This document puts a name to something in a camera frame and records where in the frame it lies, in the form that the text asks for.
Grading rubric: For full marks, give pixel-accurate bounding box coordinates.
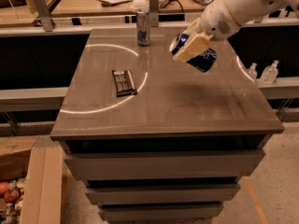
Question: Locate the middle grey drawer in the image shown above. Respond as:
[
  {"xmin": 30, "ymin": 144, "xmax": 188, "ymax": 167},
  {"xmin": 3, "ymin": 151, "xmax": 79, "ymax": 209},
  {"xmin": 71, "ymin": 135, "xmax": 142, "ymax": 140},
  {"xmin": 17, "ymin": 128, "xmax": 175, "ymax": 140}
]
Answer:
[{"xmin": 86, "ymin": 184, "xmax": 240, "ymax": 205}]

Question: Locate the clear bottle left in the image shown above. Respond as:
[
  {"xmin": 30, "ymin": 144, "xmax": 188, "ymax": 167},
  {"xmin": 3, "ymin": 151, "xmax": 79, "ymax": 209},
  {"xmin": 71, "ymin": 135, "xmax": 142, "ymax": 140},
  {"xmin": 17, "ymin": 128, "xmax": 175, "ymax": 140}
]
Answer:
[{"xmin": 247, "ymin": 63, "xmax": 257, "ymax": 80}]

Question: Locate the cardboard box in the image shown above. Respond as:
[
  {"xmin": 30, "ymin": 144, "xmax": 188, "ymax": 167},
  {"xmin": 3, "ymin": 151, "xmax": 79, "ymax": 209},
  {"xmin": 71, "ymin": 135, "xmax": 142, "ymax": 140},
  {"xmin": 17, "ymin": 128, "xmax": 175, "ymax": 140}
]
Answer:
[{"xmin": 0, "ymin": 136, "xmax": 63, "ymax": 224}]

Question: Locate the grey drawer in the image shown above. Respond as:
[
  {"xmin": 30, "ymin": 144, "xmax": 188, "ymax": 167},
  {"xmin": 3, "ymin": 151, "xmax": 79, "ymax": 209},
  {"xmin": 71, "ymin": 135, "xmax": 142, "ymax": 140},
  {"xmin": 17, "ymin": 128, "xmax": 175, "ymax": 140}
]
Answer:
[
  {"xmin": 86, "ymin": 184, "xmax": 240, "ymax": 205},
  {"xmin": 99, "ymin": 203, "xmax": 223, "ymax": 222},
  {"xmin": 65, "ymin": 149, "xmax": 264, "ymax": 180}
]

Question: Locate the middle metal bracket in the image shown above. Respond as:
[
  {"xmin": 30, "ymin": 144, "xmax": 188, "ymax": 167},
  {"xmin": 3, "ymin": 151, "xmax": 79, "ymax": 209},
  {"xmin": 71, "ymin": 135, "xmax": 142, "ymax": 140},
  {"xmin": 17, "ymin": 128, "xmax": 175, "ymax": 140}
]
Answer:
[{"xmin": 149, "ymin": 0, "xmax": 159, "ymax": 27}]

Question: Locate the blue pepsi can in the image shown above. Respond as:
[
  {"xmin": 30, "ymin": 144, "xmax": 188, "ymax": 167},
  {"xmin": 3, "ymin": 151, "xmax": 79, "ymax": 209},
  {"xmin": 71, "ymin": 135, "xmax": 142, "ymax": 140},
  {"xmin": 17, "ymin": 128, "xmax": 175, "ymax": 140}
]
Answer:
[{"xmin": 169, "ymin": 33, "xmax": 217, "ymax": 73}]

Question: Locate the grey drawer cabinet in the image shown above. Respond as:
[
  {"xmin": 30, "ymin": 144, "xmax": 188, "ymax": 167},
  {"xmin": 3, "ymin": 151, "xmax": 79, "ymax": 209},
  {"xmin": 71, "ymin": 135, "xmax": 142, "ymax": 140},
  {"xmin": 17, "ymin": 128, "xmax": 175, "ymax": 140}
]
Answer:
[{"xmin": 50, "ymin": 28, "xmax": 283, "ymax": 209}]

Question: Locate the metal bracket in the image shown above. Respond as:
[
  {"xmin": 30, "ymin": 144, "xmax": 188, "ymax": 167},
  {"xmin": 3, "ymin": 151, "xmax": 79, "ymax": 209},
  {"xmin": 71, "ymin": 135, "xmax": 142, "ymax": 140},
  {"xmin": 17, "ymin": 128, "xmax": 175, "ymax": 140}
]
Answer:
[
  {"xmin": 149, "ymin": 0, "xmax": 159, "ymax": 27},
  {"xmin": 33, "ymin": 0, "xmax": 54, "ymax": 32}
]

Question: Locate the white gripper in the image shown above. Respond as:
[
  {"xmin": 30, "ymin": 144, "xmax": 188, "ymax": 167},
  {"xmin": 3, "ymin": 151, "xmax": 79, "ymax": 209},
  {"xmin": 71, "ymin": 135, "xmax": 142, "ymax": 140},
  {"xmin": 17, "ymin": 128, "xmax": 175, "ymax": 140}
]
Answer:
[{"xmin": 172, "ymin": 0, "xmax": 241, "ymax": 63}]

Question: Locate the silver red bull can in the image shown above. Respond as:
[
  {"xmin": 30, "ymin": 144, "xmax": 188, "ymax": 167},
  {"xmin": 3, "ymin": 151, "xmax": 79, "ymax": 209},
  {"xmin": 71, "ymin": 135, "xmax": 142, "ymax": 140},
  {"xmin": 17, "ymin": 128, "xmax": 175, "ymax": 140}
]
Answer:
[{"xmin": 136, "ymin": 8, "xmax": 150, "ymax": 46}]

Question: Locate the bottom grey drawer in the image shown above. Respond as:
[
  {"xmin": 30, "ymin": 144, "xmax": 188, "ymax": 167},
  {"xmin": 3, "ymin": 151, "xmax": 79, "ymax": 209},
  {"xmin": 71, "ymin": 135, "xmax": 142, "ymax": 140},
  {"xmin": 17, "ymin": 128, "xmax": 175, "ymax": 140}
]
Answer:
[{"xmin": 99, "ymin": 203, "xmax": 223, "ymax": 222}]

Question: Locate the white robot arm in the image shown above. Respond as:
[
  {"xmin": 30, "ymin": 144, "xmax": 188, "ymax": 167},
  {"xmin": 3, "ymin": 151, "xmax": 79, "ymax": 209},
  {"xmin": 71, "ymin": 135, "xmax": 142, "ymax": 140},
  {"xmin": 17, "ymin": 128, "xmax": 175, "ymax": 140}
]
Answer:
[{"xmin": 173, "ymin": 0, "xmax": 299, "ymax": 63}]

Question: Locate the left metal bracket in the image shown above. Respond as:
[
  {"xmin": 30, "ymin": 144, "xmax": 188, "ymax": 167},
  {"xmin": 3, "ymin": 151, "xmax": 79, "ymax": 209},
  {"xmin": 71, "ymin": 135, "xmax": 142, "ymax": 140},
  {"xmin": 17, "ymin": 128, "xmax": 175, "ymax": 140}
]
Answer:
[{"xmin": 33, "ymin": 0, "xmax": 54, "ymax": 32}]

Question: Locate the clear bottle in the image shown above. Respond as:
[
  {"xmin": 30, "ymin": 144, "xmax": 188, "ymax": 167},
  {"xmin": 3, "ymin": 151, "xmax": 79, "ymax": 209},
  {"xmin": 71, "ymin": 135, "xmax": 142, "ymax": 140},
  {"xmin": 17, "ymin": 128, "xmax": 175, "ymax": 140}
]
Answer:
[
  {"xmin": 247, "ymin": 63, "xmax": 257, "ymax": 80},
  {"xmin": 260, "ymin": 60, "xmax": 278, "ymax": 84}
]

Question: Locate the top grey drawer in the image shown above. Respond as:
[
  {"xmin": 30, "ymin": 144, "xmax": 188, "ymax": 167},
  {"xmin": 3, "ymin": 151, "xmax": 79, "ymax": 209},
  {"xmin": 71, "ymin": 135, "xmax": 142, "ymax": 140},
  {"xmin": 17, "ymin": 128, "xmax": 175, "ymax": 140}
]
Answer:
[{"xmin": 65, "ymin": 149, "xmax": 264, "ymax": 180}]

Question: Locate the clear bottle right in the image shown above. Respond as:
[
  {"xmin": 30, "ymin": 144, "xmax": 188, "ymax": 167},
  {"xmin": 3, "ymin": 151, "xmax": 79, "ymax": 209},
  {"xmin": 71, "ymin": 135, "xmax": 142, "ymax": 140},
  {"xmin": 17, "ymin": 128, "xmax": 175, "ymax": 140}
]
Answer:
[{"xmin": 260, "ymin": 60, "xmax": 278, "ymax": 84}]

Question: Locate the wooden desk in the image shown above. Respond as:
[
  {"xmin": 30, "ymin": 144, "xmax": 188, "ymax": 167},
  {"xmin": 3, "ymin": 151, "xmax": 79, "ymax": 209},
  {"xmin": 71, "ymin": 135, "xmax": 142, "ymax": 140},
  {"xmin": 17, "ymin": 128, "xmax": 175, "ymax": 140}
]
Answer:
[{"xmin": 0, "ymin": 0, "xmax": 206, "ymax": 26}]

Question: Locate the black snack bar wrapper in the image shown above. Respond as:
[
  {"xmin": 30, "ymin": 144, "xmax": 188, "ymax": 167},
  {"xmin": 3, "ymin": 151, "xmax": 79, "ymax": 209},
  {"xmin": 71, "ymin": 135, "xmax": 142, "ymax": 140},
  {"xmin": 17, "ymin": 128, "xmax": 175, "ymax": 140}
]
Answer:
[{"xmin": 112, "ymin": 70, "xmax": 137, "ymax": 97}]

